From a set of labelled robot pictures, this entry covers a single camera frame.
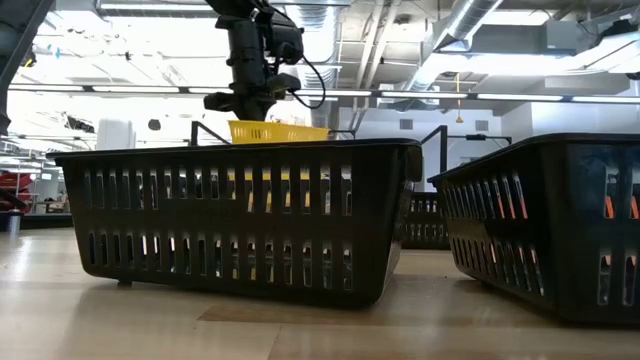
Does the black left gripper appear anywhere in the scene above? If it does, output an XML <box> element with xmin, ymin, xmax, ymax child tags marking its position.
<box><xmin>202</xmin><ymin>14</ymin><xmax>302</xmax><ymax>122</ymax></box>

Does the white building column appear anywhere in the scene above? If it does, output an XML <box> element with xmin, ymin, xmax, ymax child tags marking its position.
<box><xmin>96</xmin><ymin>118</ymin><xmax>137</xmax><ymax>151</ymax></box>

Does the red object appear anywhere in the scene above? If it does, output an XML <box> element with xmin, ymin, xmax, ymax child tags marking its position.
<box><xmin>0</xmin><ymin>171</ymin><xmax>39</xmax><ymax>212</ymax></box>

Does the black curved tube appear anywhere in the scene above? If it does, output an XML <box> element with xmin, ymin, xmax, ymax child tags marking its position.
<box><xmin>0</xmin><ymin>187</ymin><xmax>29</xmax><ymax>211</ymax></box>

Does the long ceiling light strip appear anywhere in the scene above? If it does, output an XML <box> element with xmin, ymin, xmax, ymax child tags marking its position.
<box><xmin>7</xmin><ymin>83</ymin><xmax>640</xmax><ymax>104</ymax></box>

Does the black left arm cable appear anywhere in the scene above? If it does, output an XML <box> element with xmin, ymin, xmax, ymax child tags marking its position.
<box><xmin>288</xmin><ymin>53</ymin><xmax>327</xmax><ymax>111</ymax></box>

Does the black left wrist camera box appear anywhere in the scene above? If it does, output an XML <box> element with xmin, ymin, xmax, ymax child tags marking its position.
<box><xmin>264</xmin><ymin>9</ymin><xmax>305</xmax><ymax>66</ymax></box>

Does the corrugated silver air duct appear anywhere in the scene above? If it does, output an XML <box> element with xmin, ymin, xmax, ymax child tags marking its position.
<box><xmin>283</xmin><ymin>0</ymin><xmax>346</xmax><ymax>130</ymax></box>

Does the black frame wooden shelf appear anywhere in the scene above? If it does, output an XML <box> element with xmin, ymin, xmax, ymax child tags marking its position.
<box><xmin>189</xmin><ymin>119</ymin><xmax>450</xmax><ymax>194</ymax></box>

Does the yellow hanging cord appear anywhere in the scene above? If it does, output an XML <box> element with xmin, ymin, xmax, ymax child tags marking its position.
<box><xmin>453</xmin><ymin>72</ymin><xmax>465</xmax><ymax>125</ymax></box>

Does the black metal frame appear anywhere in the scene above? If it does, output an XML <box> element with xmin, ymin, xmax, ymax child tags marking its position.
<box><xmin>447</xmin><ymin>133</ymin><xmax>514</xmax><ymax>166</ymax></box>

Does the spiral silver air duct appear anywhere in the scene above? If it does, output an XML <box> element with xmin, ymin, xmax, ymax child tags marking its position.
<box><xmin>402</xmin><ymin>0</ymin><xmax>504</xmax><ymax>94</ymax></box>

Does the silver metal post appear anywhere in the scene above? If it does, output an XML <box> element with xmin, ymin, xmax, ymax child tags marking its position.
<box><xmin>4</xmin><ymin>209</ymin><xmax>24</xmax><ymax>235</ymax></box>

